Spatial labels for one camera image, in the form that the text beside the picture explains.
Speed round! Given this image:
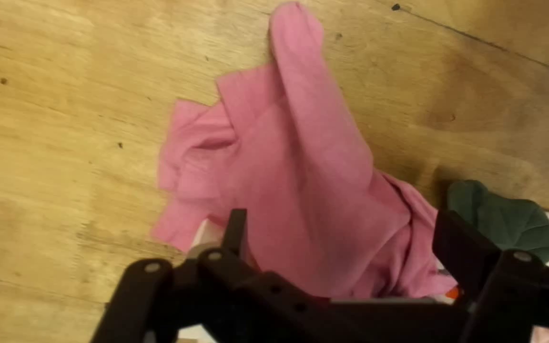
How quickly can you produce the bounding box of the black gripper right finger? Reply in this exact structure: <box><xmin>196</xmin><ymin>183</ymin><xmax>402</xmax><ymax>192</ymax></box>
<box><xmin>432</xmin><ymin>212</ymin><xmax>501</xmax><ymax>299</ymax></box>

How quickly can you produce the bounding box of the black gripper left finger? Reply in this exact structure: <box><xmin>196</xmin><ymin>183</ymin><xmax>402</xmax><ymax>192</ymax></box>
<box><xmin>221</xmin><ymin>208</ymin><xmax>247</xmax><ymax>257</ymax></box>

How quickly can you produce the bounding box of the green and orange plush carrot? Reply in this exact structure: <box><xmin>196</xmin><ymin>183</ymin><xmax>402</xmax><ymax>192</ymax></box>
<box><xmin>446</xmin><ymin>181</ymin><xmax>549</xmax><ymax>263</ymax></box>

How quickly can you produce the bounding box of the light pink printed cloth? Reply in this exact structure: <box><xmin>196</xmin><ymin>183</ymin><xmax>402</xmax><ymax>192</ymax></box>
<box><xmin>177</xmin><ymin>213</ymin><xmax>549</xmax><ymax>343</ymax></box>

